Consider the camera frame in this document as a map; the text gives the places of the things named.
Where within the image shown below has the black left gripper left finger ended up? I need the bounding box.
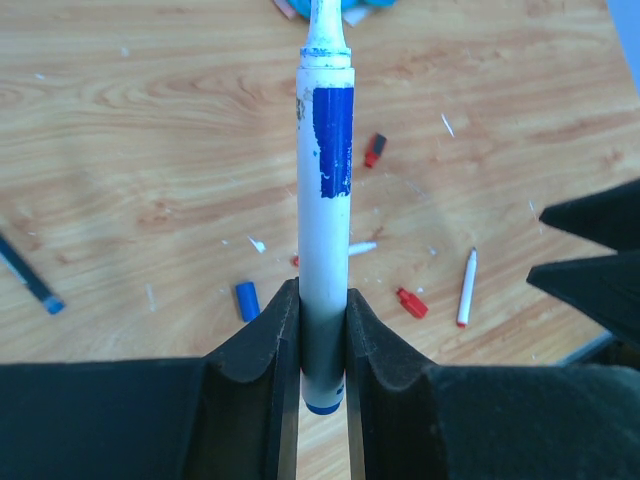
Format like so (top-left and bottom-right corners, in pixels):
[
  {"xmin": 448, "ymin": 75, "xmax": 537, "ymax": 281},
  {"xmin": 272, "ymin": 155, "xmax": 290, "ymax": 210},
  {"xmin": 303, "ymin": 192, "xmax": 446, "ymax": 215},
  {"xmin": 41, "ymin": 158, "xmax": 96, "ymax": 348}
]
[{"xmin": 182, "ymin": 279, "xmax": 300, "ymax": 479}]

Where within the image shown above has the teal folded cloth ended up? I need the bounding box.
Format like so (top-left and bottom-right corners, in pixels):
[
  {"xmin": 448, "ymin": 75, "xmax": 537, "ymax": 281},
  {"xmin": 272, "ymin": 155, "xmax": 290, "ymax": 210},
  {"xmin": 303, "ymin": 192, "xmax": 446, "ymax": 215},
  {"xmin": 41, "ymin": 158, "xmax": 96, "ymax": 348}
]
[{"xmin": 287, "ymin": 0, "xmax": 397, "ymax": 20}]

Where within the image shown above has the red black pen cap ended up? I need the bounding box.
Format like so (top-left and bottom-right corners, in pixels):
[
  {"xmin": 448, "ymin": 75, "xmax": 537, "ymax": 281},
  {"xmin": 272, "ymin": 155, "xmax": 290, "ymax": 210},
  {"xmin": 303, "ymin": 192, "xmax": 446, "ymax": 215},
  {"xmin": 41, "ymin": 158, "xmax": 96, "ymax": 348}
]
[{"xmin": 364, "ymin": 133, "xmax": 387, "ymax": 168}]

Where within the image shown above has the blue white marker pen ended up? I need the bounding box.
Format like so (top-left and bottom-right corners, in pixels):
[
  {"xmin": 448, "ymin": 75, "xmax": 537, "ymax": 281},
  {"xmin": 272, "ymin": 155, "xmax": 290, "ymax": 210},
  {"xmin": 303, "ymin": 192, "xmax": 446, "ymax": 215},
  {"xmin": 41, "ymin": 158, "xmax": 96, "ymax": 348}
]
[{"xmin": 296, "ymin": 5, "xmax": 355, "ymax": 415}]

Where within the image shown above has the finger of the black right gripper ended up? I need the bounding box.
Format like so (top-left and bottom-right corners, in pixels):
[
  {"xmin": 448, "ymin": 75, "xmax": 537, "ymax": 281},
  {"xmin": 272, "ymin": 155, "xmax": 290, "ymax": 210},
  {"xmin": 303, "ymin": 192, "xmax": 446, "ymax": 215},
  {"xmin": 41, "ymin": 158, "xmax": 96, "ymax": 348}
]
[
  {"xmin": 527, "ymin": 251, "xmax": 639, "ymax": 347},
  {"xmin": 540, "ymin": 180, "xmax": 639, "ymax": 250}
]

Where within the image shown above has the white red pen diagonal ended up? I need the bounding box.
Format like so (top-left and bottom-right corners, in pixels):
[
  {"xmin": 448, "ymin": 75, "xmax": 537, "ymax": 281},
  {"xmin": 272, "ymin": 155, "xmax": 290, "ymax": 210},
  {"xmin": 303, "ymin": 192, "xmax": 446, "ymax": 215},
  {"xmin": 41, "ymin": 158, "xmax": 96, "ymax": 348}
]
[{"xmin": 456, "ymin": 247, "xmax": 478, "ymax": 328}]

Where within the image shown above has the white red pen horizontal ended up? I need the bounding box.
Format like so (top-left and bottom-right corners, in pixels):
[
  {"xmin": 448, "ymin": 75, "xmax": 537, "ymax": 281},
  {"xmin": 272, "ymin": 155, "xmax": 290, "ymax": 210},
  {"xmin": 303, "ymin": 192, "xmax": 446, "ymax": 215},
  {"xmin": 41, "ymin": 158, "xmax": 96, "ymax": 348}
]
[{"xmin": 291, "ymin": 241, "xmax": 379, "ymax": 267}]

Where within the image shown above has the dark blue thin pen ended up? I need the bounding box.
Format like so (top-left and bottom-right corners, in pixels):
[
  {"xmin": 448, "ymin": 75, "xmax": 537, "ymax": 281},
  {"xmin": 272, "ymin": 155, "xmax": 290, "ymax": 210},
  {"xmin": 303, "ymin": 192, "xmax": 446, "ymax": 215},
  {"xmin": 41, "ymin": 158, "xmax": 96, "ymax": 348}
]
[{"xmin": 1, "ymin": 236, "xmax": 65, "ymax": 315}]

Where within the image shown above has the blue pen cap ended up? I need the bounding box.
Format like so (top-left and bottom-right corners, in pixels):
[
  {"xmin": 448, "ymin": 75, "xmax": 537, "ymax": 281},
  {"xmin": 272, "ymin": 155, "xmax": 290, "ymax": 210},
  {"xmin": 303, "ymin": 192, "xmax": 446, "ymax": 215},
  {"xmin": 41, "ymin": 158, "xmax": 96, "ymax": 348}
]
[{"xmin": 235, "ymin": 282, "xmax": 261, "ymax": 323}]

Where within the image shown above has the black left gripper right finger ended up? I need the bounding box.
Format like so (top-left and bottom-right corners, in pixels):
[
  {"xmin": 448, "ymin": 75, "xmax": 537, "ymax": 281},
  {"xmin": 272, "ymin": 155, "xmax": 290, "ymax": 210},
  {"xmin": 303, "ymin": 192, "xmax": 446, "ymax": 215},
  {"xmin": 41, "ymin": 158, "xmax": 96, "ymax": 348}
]
[{"xmin": 345, "ymin": 288, "xmax": 448, "ymax": 479}]

